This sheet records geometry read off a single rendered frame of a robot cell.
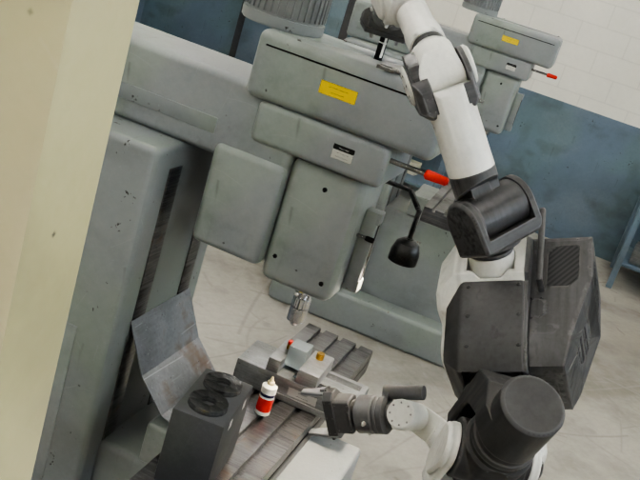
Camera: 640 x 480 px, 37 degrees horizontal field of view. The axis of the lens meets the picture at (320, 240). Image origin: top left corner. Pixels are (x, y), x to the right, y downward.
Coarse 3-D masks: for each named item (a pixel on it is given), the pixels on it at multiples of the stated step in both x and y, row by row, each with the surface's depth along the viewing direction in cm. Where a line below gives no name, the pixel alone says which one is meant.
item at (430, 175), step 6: (390, 162) 212; (396, 162) 212; (402, 162) 212; (408, 168) 211; (414, 168) 211; (420, 174) 211; (426, 174) 209; (432, 174) 209; (438, 174) 209; (432, 180) 209; (438, 180) 209; (444, 180) 208
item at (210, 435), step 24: (216, 384) 214; (240, 384) 217; (192, 408) 203; (216, 408) 205; (240, 408) 213; (168, 432) 204; (192, 432) 203; (216, 432) 201; (168, 456) 206; (192, 456) 204; (216, 456) 204
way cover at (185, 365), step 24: (168, 312) 256; (192, 312) 268; (144, 336) 244; (168, 336) 255; (192, 336) 267; (144, 360) 243; (168, 360) 254; (192, 360) 263; (168, 384) 249; (192, 384) 259; (168, 408) 245
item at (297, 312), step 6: (294, 300) 237; (294, 306) 238; (300, 306) 237; (306, 306) 237; (288, 312) 240; (294, 312) 238; (300, 312) 238; (306, 312) 239; (288, 318) 240; (294, 318) 238; (300, 318) 238; (300, 324) 239
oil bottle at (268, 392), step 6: (270, 378) 244; (264, 384) 245; (270, 384) 244; (264, 390) 244; (270, 390) 244; (264, 396) 244; (270, 396) 244; (258, 402) 246; (264, 402) 245; (270, 402) 245; (258, 408) 246; (264, 408) 245; (270, 408) 247; (258, 414) 246; (264, 414) 246
